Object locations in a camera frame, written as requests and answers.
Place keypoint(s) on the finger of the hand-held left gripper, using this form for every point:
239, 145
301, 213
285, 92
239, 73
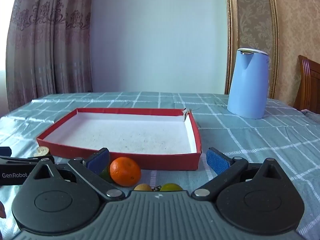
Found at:
27, 160

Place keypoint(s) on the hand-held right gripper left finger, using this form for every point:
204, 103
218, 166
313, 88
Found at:
98, 160

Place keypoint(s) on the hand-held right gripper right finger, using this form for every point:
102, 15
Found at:
217, 163

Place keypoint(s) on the green lime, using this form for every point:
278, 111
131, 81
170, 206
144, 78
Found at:
106, 174

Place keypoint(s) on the eggplant piece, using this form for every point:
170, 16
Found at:
41, 151

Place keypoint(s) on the orange tomato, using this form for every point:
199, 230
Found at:
125, 172

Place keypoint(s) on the green tomato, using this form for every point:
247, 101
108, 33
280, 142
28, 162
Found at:
172, 187

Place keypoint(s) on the red cardboard box tray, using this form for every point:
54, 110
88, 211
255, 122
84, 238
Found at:
150, 161

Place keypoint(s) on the brown longan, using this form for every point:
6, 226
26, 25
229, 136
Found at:
142, 188

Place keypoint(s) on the blue electric kettle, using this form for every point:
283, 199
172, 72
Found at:
247, 85

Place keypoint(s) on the grey cloth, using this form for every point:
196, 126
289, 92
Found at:
312, 116

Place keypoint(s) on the pink patterned curtain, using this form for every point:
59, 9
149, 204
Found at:
50, 42

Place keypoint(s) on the wooden chair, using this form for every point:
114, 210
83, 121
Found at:
308, 85

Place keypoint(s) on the gold wall frame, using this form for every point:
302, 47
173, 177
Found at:
273, 42

